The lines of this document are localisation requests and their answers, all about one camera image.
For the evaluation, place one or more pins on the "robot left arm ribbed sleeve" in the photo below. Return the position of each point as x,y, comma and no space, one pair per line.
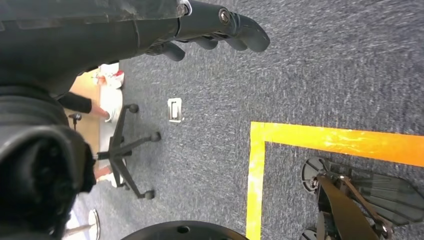
33,165

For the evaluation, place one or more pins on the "yellow floor tape outline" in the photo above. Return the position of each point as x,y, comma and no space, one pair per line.
256,172

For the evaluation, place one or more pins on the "black office chair base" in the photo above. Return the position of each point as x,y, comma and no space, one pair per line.
117,152

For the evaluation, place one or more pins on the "black wheeled stand base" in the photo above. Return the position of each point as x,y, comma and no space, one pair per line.
338,205

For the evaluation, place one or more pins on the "chrome round post base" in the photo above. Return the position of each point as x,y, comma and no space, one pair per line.
94,225

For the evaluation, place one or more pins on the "silver floor socket plate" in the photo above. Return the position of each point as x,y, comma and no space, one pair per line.
174,110

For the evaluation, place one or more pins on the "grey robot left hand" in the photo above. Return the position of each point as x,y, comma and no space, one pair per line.
82,36

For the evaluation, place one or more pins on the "black round base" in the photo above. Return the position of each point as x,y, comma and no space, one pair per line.
185,232

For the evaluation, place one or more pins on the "person's lower leg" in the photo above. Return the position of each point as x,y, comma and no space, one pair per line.
102,172
78,103

